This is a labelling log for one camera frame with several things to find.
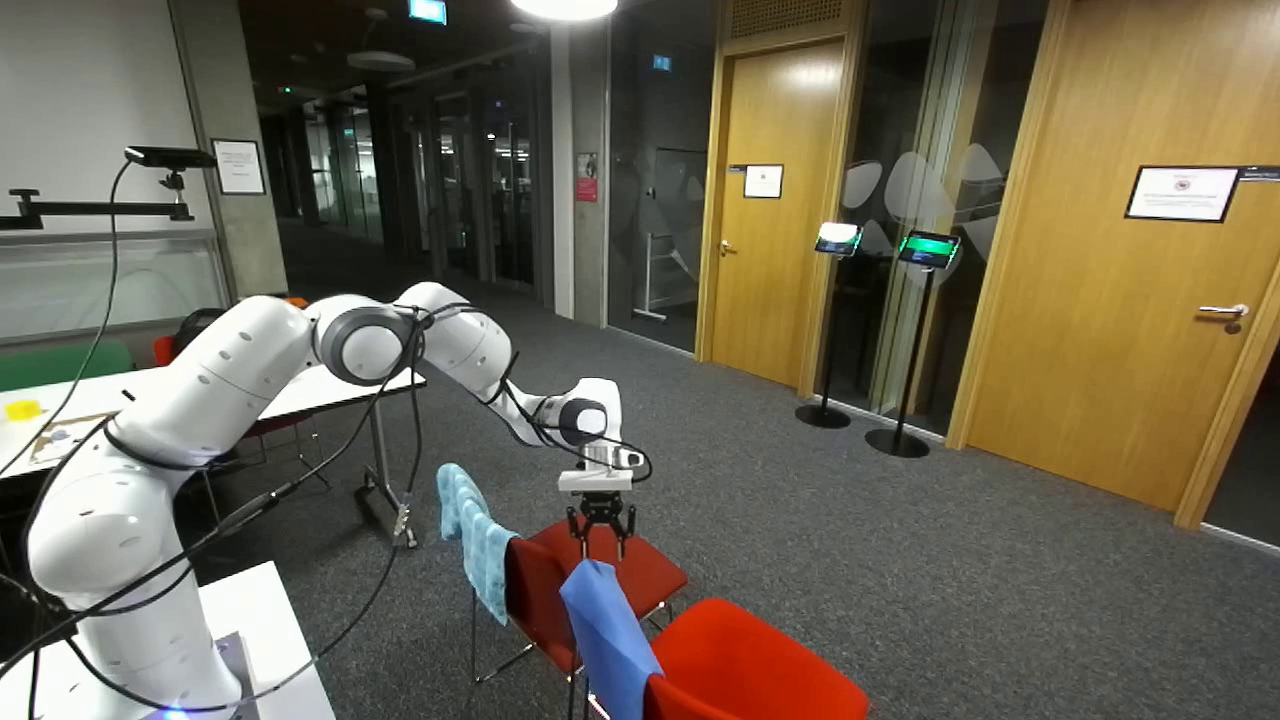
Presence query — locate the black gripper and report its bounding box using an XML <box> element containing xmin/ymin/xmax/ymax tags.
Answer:
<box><xmin>572</xmin><ymin>492</ymin><xmax>638</xmax><ymax>539</ymax></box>

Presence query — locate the blue cloth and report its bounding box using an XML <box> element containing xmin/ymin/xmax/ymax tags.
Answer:
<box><xmin>561</xmin><ymin>559</ymin><xmax>662</xmax><ymax>720</ymax></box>

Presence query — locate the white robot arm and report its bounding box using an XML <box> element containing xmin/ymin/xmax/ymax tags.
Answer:
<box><xmin>27</xmin><ymin>280</ymin><xmax>650</xmax><ymax>720</ymax></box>

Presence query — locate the teal striped towel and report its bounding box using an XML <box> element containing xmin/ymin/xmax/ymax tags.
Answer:
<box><xmin>437</xmin><ymin>463</ymin><xmax>515</xmax><ymax>625</ymax></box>

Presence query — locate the left green screen stand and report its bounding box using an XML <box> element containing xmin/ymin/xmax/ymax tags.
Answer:
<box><xmin>797</xmin><ymin>220</ymin><xmax>860</xmax><ymax>429</ymax></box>

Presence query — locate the green screen stand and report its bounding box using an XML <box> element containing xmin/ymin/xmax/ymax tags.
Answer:
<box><xmin>797</xmin><ymin>220</ymin><xmax>860</xmax><ymax>429</ymax></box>
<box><xmin>865</xmin><ymin>226</ymin><xmax>962</xmax><ymax>459</ymax></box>

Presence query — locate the right green screen stand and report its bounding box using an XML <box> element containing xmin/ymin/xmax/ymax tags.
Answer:
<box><xmin>865</xmin><ymin>226</ymin><xmax>962</xmax><ymax>459</ymax></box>

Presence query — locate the wooden door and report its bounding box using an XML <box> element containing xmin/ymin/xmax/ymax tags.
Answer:
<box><xmin>695</xmin><ymin>41</ymin><xmax>845</xmax><ymax>390</ymax></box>
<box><xmin>952</xmin><ymin>0</ymin><xmax>1280</xmax><ymax>526</ymax></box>

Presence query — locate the framed door sign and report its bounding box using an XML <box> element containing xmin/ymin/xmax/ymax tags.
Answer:
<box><xmin>1126</xmin><ymin>164</ymin><xmax>1240</xmax><ymax>222</ymax></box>

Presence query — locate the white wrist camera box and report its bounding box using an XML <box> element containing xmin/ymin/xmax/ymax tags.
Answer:
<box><xmin>558</xmin><ymin>463</ymin><xmax>638</xmax><ymax>496</ymax></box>

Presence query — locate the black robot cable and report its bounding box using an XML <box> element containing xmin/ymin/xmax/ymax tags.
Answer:
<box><xmin>0</xmin><ymin>356</ymin><xmax>432</xmax><ymax>717</ymax></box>

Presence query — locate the black camera on boom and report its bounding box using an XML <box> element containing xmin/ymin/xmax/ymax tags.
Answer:
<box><xmin>0</xmin><ymin>141</ymin><xmax>222</xmax><ymax>231</ymax></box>

